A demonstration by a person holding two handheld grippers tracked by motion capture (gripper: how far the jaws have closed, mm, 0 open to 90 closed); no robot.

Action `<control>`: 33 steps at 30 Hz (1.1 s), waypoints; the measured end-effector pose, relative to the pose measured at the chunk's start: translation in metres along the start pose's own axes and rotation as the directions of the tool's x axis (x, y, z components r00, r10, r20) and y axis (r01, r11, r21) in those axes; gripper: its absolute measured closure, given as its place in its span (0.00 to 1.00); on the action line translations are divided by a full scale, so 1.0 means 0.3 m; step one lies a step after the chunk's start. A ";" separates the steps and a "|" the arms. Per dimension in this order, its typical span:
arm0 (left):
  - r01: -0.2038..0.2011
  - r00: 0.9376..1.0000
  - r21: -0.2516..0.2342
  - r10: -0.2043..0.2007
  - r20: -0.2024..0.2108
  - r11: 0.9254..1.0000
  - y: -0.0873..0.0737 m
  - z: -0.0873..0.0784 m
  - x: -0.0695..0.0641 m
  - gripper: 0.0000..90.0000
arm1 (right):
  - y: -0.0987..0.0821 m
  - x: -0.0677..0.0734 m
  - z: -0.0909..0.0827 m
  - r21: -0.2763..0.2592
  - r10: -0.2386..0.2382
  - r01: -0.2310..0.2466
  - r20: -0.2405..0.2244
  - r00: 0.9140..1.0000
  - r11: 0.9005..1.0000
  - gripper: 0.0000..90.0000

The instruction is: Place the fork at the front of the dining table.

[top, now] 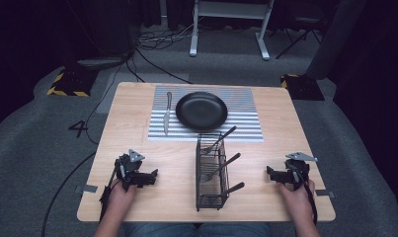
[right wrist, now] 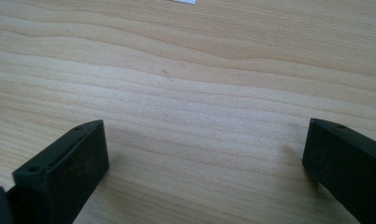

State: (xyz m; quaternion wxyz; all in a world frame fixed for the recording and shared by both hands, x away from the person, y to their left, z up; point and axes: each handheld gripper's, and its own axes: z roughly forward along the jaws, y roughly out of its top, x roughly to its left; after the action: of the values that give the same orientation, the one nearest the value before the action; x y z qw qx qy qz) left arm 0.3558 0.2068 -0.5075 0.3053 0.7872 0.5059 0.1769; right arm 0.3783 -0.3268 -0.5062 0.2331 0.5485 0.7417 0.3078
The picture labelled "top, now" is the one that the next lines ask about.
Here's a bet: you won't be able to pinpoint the grey tape piece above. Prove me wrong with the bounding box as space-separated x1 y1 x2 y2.
74 184 99 195
314 189 337 199

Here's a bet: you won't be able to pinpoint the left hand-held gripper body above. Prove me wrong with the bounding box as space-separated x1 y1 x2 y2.
114 148 146 192

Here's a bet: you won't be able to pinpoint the grey striped placemat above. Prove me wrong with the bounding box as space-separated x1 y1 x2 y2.
147 85 265 143

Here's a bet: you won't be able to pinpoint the black tripod stand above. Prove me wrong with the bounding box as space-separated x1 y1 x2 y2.
275 16 323 60

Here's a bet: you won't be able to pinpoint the hand-held gripper cable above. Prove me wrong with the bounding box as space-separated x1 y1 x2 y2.
299 174 319 227
98 162 122 222

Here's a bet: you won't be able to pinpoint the person's blue jeans legs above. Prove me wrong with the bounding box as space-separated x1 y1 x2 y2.
121 221 273 237

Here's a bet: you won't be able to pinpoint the white metal table frame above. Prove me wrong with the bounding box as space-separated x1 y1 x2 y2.
189 0 276 61

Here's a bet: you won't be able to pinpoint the black wire cutlery basket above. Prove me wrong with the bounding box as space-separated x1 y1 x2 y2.
195 131 230 212

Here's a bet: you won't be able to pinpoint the bundle of floor cables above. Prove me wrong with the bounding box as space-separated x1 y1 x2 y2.
135 19 200 51

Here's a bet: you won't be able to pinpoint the black floor cable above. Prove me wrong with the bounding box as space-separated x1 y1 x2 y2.
40 58 128 237
133 47 195 85

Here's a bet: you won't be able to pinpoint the yellow-black striped base plate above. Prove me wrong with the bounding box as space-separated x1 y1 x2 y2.
279 73 326 102
45 66 100 99

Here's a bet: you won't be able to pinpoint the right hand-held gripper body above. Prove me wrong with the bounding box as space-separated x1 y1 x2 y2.
279 151 319 192

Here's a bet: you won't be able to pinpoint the dark equipment stand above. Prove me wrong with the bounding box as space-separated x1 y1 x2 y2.
75 0 135 69

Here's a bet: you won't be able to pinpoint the person's right hand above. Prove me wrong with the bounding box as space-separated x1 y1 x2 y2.
277 179 316 225

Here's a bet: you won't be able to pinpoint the black-handled cutlery piece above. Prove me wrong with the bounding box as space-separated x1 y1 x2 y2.
215 181 246 200

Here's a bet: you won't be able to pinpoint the right hand-held gripper cable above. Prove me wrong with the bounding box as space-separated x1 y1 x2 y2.
299 174 319 227

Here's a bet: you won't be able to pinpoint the black-handled fork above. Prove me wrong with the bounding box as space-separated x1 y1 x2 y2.
201 152 242 184
200 124 238 156

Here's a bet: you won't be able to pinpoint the black round plate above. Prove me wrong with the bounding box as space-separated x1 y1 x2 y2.
175 91 229 132

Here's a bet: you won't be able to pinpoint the grey leaning post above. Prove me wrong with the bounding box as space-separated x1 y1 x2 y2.
304 0 367 81

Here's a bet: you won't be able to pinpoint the left hand-held gripper cable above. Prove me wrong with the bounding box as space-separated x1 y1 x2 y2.
98 162 122 222

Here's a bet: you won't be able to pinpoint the silver table knife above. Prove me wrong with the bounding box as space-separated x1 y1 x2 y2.
162 91 174 136

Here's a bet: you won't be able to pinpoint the person's left hand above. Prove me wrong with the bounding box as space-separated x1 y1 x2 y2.
107 179 138 213

